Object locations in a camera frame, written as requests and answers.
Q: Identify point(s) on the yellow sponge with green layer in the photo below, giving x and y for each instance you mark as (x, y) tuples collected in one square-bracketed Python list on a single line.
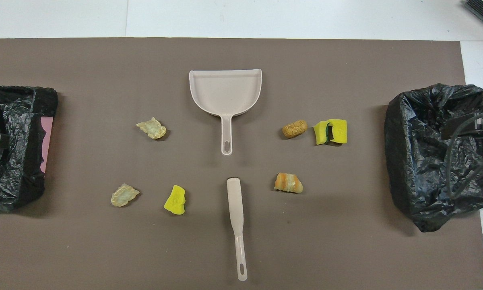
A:
[(338, 131)]

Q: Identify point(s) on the pale cream trash piece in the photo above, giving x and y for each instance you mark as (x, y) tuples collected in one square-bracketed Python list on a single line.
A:
[(124, 195)]

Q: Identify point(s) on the tan striped trash piece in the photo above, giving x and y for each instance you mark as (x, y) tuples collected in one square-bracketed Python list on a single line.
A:
[(153, 129)]

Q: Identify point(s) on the brown cracked bread roll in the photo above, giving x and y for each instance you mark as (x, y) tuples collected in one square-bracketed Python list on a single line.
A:
[(294, 129)]

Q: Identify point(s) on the orange striped croissant piece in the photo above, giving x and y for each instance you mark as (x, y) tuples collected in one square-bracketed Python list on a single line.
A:
[(288, 183)]

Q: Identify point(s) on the yellow sponge chunk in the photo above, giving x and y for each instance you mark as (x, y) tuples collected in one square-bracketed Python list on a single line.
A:
[(175, 201)]

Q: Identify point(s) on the beige plastic dustpan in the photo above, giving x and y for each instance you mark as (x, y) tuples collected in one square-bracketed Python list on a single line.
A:
[(225, 92)]

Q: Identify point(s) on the beige brush with black bristles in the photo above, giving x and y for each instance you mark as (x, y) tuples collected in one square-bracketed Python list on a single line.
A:
[(235, 201)]

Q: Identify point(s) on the pink bin with black bag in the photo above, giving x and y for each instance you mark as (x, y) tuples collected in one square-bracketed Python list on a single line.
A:
[(20, 121)]

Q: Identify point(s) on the bin lined with black bag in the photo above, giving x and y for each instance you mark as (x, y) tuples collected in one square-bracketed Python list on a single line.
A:
[(418, 141)]

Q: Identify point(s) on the brown table mat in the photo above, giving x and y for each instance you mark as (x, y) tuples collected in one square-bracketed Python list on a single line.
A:
[(265, 241)]

